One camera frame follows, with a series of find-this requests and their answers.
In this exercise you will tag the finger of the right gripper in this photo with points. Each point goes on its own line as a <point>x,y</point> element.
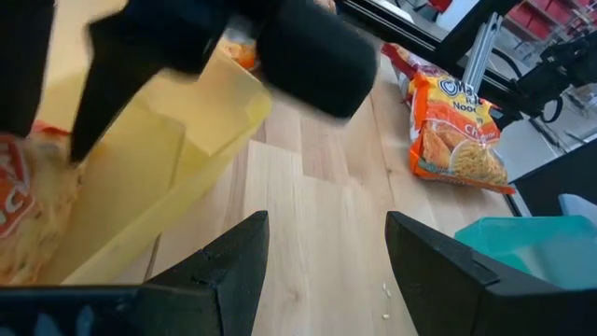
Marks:
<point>21,56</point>
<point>149,42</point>

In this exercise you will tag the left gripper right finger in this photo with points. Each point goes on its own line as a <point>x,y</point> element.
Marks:
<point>434,280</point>

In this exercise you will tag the red storage rack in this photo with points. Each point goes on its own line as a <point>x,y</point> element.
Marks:
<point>550,18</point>

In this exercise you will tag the yellow plastic container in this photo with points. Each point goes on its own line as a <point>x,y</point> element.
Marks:
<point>140,186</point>

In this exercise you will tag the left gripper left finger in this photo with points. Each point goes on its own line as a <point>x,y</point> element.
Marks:
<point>233,270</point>

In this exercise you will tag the green plastic container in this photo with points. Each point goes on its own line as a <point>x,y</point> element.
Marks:
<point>536,242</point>

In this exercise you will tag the silver aluminium extrusion post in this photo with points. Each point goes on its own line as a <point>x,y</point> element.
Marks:
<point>485,51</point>

